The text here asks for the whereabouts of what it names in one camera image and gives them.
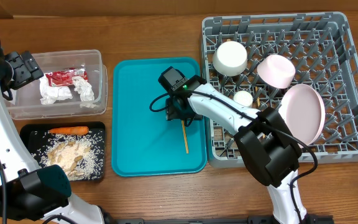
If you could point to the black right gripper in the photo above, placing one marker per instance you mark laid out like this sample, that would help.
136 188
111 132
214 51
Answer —
173 112

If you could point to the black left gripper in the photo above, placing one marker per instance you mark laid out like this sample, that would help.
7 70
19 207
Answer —
27 68

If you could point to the white napkin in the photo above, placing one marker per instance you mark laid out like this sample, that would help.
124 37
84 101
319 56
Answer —
51 94

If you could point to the red snack wrapper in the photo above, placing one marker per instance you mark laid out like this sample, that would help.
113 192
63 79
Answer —
65 77

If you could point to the cream plastic cup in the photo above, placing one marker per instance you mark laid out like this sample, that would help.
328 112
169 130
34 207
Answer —
244 98

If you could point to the cream shallow bowl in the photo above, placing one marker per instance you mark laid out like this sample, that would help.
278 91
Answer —
230 58

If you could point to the orange carrot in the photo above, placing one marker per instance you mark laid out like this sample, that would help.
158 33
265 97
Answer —
76 130

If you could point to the pink food bowl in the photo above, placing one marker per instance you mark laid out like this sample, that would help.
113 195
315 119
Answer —
276 71

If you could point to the pink round plate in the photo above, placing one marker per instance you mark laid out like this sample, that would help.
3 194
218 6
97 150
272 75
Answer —
303 111

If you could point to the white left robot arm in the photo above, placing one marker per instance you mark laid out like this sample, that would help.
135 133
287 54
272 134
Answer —
28 191

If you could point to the black waste tray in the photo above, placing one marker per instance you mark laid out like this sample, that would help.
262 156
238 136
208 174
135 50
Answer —
25 137

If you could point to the grey dishwasher rack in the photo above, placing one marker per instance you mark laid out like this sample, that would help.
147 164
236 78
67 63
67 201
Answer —
320 46

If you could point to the teal plastic tray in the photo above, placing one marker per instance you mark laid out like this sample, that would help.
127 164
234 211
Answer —
143 141

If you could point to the rice and peanut leftovers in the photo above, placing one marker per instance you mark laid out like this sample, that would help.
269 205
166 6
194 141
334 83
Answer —
70 155

